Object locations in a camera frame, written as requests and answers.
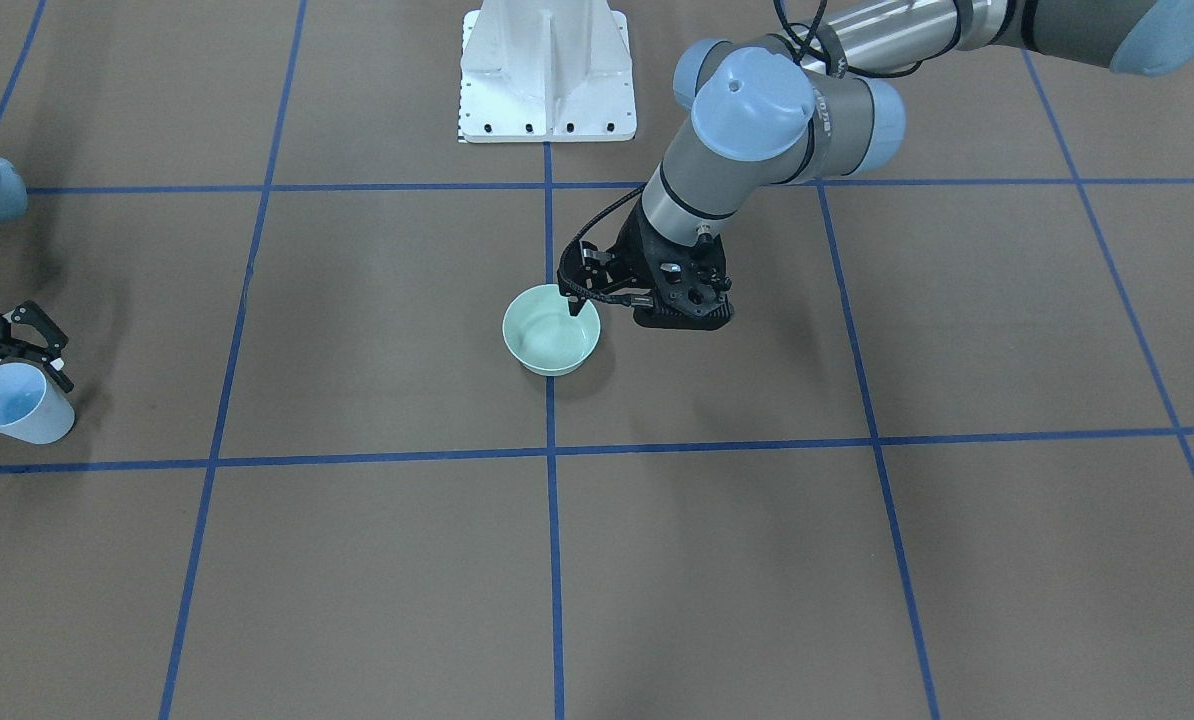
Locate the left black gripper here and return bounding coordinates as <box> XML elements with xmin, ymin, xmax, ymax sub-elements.
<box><xmin>556</xmin><ymin>210</ymin><xmax>728</xmax><ymax>318</ymax></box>

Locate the light blue plastic cup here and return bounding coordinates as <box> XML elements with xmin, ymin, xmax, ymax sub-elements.
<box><xmin>0</xmin><ymin>363</ymin><xmax>76</xmax><ymax>445</ymax></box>

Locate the mint green bowl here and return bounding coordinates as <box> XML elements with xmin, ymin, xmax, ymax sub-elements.
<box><xmin>501</xmin><ymin>284</ymin><xmax>602</xmax><ymax>377</ymax></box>

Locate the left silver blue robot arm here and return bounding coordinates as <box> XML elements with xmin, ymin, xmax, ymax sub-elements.
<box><xmin>556</xmin><ymin>1</ymin><xmax>1194</xmax><ymax>331</ymax></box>

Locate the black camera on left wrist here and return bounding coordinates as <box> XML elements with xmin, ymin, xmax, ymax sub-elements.
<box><xmin>633</xmin><ymin>263</ymin><xmax>734</xmax><ymax>331</ymax></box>

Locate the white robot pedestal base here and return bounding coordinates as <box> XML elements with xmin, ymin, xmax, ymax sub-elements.
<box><xmin>457</xmin><ymin>1</ymin><xmax>638</xmax><ymax>143</ymax></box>

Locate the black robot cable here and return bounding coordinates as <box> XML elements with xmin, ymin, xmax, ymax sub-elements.
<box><xmin>773</xmin><ymin>0</ymin><xmax>958</xmax><ymax>79</ymax></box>

